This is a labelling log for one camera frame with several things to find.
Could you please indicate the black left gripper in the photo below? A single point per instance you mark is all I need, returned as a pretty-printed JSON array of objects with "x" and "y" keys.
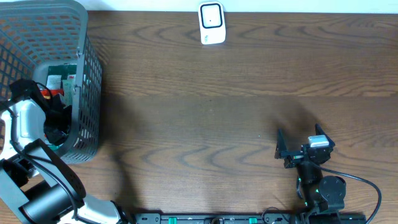
[{"x": 68, "y": 118}]

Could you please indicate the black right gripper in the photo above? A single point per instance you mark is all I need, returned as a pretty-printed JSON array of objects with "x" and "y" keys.
[{"x": 282, "y": 152}]

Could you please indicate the red snack packet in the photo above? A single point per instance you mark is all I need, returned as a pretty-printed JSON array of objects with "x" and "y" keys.
[{"x": 48, "y": 93}]

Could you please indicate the green 3M package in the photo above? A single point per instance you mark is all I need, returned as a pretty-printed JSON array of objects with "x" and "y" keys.
[{"x": 62, "y": 77}]

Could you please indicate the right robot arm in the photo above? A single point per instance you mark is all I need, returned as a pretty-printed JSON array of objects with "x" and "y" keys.
[{"x": 323, "y": 195}]

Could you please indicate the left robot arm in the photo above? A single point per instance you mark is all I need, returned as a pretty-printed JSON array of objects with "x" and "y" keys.
[{"x": 36, "y": 184}]

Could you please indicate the white barcode scanner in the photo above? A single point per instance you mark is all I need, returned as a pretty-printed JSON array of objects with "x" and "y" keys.
[{"x": 212, "y": 23}]

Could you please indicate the grey plastic mesh basket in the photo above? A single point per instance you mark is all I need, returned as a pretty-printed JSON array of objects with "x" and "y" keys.
[{"x": 38, "y": 34}]

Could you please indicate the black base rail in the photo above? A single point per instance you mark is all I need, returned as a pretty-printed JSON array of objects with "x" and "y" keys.
[{"x": 268, "y": 218}]

